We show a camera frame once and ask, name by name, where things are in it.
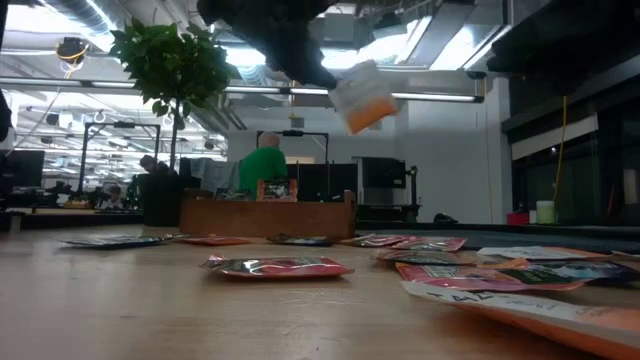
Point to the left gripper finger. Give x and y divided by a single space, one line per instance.
310 75
322 62

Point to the white orange Tazo tea bag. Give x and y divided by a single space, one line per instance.
365 97
525 310
540 252

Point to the dark blue tea bag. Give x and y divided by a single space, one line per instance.
590 270
232 194
115 242
300 240

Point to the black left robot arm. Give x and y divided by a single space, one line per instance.
235 7

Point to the wooden tea organiser box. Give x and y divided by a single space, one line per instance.
265 220

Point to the grey ceiling air unit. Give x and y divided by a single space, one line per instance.
345 30

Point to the black partition screen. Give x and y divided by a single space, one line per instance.
325 180

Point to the green plant in black pot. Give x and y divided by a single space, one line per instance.
170 65

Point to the long ceiling light strip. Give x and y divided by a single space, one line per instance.
435 96
65 82

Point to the black tripod stand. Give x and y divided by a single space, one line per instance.
413 190

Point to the pale green cup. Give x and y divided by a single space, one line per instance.
545 212

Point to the red container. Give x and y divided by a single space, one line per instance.
518 218

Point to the small black rounded object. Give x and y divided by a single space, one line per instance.
444 218

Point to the dark round mat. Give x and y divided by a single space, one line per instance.
500 239

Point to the black computer monitor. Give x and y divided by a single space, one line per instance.
22 167

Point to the black gantry frame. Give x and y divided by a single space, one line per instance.
310 134
122 124

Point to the black wall screen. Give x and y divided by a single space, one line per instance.
384 172

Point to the silver ceiling air duct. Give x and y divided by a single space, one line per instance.
80 15

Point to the black aluminium table frame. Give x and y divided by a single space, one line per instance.
75 222

